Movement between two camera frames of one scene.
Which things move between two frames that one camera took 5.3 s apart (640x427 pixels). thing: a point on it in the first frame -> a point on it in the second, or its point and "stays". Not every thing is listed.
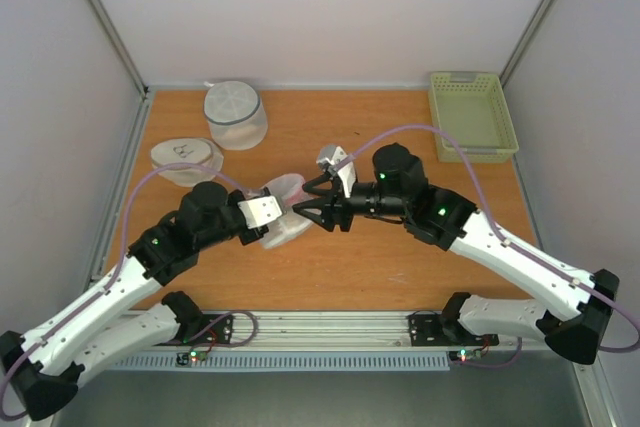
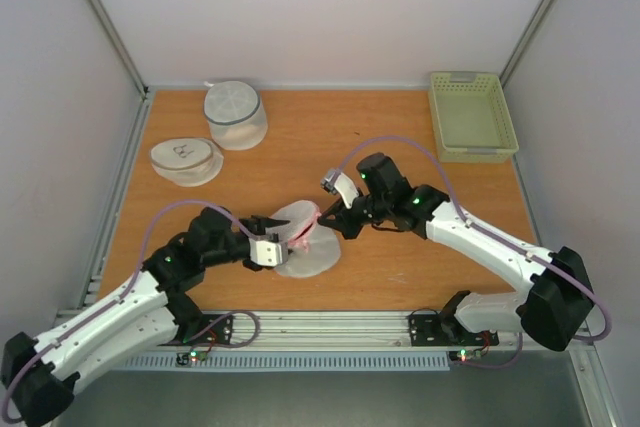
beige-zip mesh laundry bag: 187,150 stays
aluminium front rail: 338,332 stays
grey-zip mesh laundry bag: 236,115 stays
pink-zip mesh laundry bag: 290,189 -> 313,249
